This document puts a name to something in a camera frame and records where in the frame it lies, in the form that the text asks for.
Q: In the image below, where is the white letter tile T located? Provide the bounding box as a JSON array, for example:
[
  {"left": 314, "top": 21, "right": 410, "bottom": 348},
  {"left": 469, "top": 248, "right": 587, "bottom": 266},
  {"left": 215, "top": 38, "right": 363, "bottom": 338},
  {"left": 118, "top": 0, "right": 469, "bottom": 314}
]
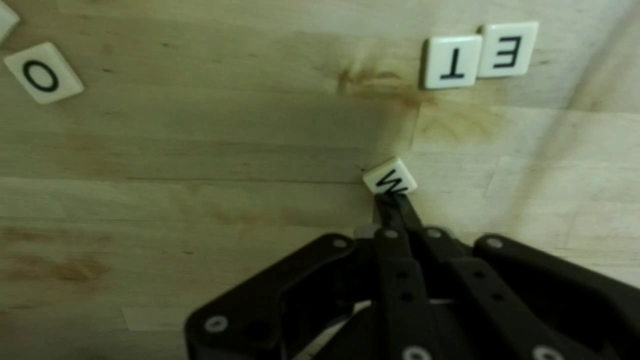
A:
[{"left": 424, "top": 37, "right": 483, "bottom": 91}]

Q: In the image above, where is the white letter tile O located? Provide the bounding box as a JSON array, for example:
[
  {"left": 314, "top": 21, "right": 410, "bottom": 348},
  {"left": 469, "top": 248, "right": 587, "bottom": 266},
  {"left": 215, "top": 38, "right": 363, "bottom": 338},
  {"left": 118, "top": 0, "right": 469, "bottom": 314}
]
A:
[{"left": 4, "top": 42, "right": 84, "bottom": 104}]

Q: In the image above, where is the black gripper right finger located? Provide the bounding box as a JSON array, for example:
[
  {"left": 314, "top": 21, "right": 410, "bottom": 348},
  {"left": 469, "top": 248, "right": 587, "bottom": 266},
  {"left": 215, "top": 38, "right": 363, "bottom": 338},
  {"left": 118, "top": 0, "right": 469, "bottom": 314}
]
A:
[{"left": 397, "top": 197, "right": 594, "bottom": 360}]

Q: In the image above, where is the white letter tile W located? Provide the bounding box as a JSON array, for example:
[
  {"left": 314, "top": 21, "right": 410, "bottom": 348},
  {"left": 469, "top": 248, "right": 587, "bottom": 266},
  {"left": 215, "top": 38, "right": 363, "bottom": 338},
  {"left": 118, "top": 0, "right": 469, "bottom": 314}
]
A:
[{"left": 363, "top": 159, "right": 419, "bottom": 195}]

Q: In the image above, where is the white letter tile E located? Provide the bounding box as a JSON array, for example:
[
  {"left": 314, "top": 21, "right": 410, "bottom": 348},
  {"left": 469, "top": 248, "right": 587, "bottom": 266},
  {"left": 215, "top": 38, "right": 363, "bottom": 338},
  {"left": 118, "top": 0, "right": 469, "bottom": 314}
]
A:
[{"left": 479, "top": 22, "right": 540, "bottom": 78}]

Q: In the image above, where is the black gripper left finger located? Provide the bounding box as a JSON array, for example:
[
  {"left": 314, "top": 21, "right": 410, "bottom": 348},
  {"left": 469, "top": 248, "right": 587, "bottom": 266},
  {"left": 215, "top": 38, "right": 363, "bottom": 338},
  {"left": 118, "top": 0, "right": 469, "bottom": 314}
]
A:
[{"left": 375, "top": 195, "right": 434, "bottom": 360}]

